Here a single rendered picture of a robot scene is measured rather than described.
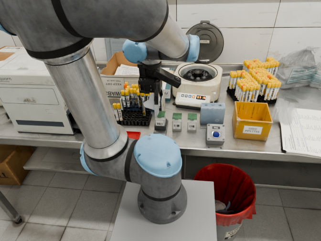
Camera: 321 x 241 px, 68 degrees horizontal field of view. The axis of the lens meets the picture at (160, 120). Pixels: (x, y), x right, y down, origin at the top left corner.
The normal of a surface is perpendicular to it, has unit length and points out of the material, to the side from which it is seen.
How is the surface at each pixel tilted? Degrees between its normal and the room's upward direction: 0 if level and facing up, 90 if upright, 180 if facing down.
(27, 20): 102
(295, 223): 0
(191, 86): 90
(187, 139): 0
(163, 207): 72
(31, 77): 89
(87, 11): 98
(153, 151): 7
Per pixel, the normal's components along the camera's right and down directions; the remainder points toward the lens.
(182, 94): -0.16, -0.45
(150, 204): -0.46, 0.31
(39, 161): -0.04, -0.78
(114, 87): -0.14, 0.58
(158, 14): 0.81, 0.41
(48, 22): -0.23, 0.87
